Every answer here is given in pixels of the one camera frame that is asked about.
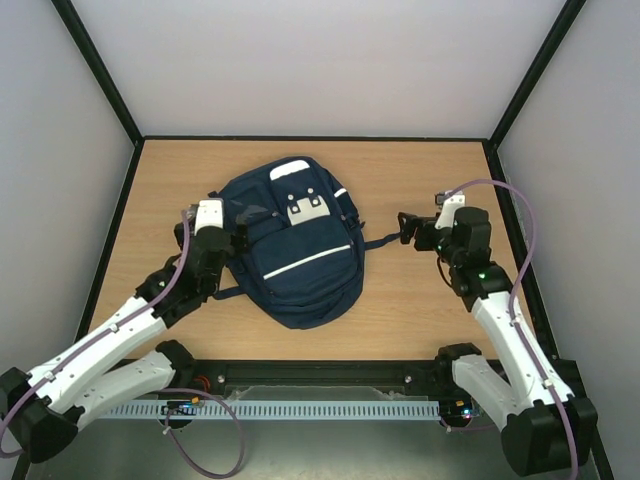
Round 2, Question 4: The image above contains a navy blue student backpack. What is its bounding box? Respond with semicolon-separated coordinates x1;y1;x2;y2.
209;156;399;330

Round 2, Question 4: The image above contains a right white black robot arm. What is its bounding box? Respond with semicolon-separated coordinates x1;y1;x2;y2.
398;206;598;476

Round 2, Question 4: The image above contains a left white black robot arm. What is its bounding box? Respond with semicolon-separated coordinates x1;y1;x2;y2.
1;220;237;463

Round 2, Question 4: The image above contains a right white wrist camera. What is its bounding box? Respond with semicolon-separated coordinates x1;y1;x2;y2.
435;190;466;230

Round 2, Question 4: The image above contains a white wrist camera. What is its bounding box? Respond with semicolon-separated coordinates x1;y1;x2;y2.
435;190;466;230
193;198;224;235

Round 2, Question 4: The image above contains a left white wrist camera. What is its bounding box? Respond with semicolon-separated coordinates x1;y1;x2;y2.
193;198;224;235

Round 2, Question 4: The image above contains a black frame post right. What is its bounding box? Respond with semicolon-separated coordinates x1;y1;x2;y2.
488;0;587;146

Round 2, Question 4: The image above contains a black frame post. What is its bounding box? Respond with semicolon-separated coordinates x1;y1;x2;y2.
51;0;143;145
488;0;587;146

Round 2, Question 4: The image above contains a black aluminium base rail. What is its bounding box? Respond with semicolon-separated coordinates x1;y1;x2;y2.
170;359;469;399

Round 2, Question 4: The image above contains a light blue slotted cable duct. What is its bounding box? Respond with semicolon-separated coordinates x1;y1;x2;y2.
102;399;440;421

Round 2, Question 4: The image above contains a black frame post left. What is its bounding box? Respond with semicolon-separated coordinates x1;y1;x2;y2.
51;0;143;145

